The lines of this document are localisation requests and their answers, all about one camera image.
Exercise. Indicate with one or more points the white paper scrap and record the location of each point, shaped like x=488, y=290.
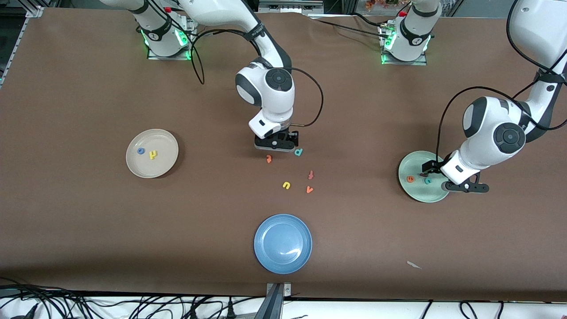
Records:
x=414, y=265

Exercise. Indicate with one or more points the orange artificial flowers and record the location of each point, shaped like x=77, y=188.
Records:
x=381, y=3

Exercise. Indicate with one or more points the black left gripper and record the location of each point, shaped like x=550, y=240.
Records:
x=430, y=167

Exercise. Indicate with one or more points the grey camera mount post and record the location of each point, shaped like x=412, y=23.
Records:
x=274, y=305

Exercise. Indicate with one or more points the aluminium frame profile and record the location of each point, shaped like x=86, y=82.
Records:
x=33, y=11

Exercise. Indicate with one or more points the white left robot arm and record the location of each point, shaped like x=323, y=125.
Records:
x=540, y=26

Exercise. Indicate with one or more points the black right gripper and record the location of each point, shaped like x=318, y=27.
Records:
x=292, y=134

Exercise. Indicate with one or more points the brown paper table cover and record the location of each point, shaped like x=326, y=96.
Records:
x=133, y=230

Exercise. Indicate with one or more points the blue round plate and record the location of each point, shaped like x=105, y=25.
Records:
x=282, y=243

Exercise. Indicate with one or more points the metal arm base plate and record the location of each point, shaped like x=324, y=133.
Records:
x=405, y=63
x=170, y=57

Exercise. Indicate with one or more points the beige brown round plate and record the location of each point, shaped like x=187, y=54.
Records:
x=155, y=166

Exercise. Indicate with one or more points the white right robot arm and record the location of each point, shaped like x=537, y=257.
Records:
x=270, y=106

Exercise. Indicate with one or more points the grey metal rail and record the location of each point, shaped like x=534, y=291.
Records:
x=290, y=8

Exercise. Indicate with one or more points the light green round plate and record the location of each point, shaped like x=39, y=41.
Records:
x=412, y=192

